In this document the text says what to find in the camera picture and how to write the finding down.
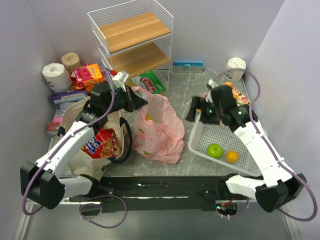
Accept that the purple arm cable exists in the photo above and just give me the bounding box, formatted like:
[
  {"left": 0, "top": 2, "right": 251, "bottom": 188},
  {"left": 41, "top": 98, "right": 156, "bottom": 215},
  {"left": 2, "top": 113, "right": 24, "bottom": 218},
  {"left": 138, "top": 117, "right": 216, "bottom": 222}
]
[
  {"left": 21, "top": 66, "right": 116, "bottom": 216},
  {"left": 243, "top": 71, "right": 317, "bottom": 222}
]

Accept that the white toilet paper roll left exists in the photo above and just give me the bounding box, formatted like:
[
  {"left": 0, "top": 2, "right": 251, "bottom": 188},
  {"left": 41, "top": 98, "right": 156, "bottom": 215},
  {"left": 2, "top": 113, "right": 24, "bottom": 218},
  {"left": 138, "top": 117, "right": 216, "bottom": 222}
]
[{"left": 42, "top": 63, "right": 72, "bottom": 91}]

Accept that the pink orange snack box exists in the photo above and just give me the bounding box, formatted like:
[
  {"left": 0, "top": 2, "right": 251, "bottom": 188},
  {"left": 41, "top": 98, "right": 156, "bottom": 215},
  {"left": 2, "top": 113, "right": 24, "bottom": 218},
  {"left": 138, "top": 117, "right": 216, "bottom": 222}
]
[{"left": 71, "top": 63, "right": 104, "bottom": 89}]

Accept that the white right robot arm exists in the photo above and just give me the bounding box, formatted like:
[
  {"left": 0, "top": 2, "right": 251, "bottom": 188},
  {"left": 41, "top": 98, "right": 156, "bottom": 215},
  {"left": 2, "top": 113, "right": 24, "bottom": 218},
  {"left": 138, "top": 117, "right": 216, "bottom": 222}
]
[{"left": 186, "top": 84, "right": 306, "bottom": 213}]

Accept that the white toilet paper roll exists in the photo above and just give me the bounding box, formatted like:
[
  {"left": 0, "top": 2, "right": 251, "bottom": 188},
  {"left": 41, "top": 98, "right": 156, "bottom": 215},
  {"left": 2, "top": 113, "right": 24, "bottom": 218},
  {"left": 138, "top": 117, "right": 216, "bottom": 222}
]
[
  {"left": 224, "top": 57, "right": 247, "bottom": 82},
  {"left": 42, "top": 63, "right": 72, "bottom": 91}
]

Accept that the yellow banana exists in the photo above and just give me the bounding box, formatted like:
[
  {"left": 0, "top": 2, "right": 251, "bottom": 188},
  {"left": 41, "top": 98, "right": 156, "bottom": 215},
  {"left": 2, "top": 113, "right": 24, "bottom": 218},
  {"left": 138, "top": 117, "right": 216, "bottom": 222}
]
[{"left": 145, "top": 115, "right": 152, "bottom": 121}]

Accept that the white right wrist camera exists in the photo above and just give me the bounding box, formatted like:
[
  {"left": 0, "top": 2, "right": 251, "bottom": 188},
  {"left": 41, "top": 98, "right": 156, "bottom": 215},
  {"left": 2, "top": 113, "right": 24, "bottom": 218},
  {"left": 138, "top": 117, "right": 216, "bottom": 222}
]
[{"left": 206, "top": 74, "right": 225, "bottom": 89}]

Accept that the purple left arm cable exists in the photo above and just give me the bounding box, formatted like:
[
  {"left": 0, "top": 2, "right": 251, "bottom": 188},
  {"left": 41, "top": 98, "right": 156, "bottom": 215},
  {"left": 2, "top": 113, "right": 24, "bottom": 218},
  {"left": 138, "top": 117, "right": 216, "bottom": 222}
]
[{"left": 21, "top": 66, "right": 116, "bottom": 216}]

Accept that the beige canvas tote bag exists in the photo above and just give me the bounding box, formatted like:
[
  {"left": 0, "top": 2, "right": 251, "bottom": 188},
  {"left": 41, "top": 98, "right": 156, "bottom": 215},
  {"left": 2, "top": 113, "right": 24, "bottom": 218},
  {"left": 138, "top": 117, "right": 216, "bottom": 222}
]
[{"left": 65, "top": 109, "right": 131, "bottom": 180}]

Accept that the red yellow snack bag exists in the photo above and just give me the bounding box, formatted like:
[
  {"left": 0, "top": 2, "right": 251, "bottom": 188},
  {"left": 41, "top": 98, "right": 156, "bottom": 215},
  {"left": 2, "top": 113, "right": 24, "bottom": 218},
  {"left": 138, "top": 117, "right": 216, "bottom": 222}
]
[{"left": 80, "top": 128, "right": 122, "bottom": 159}]

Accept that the croissant bread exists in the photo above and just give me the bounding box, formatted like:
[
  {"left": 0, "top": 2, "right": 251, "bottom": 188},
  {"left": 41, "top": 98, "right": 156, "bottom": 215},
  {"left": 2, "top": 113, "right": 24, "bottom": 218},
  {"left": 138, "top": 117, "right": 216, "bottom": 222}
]
[{"left": 224, "top": 82, "right": 233, "bottom": 88}]

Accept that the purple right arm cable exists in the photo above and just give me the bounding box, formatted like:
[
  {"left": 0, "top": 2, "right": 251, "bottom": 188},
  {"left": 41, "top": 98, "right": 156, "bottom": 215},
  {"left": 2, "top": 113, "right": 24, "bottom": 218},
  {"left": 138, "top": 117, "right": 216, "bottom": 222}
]
[{"left": 243, "top": 71, "right": 317, "bottom": 222}]

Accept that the green white Chubo bag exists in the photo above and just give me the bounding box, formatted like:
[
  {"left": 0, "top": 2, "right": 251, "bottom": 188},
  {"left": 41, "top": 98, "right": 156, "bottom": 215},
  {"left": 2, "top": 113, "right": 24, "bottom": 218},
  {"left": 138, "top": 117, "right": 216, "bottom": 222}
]
[{"left": 131, "top": 70, "right": 167, "bottom": 94}]

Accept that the green apple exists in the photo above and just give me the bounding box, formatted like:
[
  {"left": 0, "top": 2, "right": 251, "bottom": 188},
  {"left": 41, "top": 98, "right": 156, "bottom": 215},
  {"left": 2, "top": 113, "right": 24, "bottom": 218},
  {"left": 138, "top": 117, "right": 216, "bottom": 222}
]
[{"left": 206, "top": 143, "right": 223, "bottom": 159}]

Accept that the pink plastic grocery bag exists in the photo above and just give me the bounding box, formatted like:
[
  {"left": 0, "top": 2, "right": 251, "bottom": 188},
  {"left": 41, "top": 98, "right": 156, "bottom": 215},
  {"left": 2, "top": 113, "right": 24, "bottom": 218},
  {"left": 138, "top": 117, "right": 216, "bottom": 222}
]
[{"left": 132, "top": 86, "right": 185, "bottom": 164}]

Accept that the brown toilet paper roll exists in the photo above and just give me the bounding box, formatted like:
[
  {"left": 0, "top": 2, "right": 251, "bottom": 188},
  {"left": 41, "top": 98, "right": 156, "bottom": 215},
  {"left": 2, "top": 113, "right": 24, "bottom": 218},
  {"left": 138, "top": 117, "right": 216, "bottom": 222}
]
[{"left": 61, "top": 52, "right": 82, "bottom": 72}]

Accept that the white toilet paper roll right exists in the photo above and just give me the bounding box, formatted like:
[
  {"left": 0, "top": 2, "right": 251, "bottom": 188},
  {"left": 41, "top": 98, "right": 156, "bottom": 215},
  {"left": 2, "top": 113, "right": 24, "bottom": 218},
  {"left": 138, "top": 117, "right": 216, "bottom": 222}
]
[{"left": 224, "top": 57, "right": 247, "bottom": 82}]

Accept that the purple box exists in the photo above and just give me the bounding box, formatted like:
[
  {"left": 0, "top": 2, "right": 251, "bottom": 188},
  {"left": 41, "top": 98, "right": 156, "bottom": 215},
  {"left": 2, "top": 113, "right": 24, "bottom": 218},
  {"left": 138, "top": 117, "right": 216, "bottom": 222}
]
[{"left": 49, "top": 89, "right": 88, "bottom": 104}]

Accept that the orange fruit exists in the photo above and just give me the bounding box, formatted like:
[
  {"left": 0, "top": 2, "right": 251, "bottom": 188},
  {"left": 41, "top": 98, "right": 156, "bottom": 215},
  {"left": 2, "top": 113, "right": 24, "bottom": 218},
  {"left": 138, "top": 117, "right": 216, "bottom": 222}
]
[{"left": 225, "top": 150, "right": 239, "bottom": 163}]

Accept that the blue white tissue box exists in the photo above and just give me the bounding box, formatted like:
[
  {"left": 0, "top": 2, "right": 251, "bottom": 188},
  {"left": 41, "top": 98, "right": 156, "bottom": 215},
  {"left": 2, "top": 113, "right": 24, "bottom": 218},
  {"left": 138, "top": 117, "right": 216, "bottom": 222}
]
[{"left": 171, "top": 61, "right": 204, "bottom": 73}]

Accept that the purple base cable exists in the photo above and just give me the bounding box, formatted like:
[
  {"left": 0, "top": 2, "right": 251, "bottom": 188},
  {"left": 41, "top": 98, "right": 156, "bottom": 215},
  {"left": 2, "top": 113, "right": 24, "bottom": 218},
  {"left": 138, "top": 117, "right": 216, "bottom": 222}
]
[{"left": 79, "top": 194, "right": 127, "bottom": 229}]

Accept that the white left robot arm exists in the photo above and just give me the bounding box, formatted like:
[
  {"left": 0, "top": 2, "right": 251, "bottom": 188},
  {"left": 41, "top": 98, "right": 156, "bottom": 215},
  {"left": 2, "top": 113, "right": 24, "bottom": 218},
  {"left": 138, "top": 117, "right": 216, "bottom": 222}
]
[{"left": 20, "top": 81, "right": 148, "bottom": 210}]

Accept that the red pink box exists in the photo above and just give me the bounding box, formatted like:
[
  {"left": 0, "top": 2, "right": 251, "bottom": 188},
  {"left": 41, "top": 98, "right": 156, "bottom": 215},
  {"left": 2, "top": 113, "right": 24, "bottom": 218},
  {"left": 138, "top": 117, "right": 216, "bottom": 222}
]
[{"left": 46, "top": 116, "right": 62, "bottom": 135}]

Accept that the white wire shelf rack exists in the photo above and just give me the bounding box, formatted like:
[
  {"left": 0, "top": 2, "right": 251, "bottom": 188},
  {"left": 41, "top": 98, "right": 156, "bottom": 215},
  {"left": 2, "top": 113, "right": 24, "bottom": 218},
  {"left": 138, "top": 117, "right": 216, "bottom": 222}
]
[{"left": 87, "top": 0, "right": 174, "bottom": 78}]

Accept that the white RIO box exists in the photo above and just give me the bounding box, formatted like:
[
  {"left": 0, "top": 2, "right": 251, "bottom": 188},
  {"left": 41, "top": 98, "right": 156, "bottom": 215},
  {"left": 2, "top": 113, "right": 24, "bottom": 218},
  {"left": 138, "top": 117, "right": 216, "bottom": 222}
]
[{"left": 54, "top": 109, "right": 66, "bottom": 118}]

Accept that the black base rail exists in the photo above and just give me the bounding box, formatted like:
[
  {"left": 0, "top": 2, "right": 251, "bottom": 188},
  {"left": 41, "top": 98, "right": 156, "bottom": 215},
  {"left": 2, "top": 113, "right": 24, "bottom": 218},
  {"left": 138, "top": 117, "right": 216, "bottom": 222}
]
[{"left": 69, "top": 176, "right": 246, "bottom": 213}]

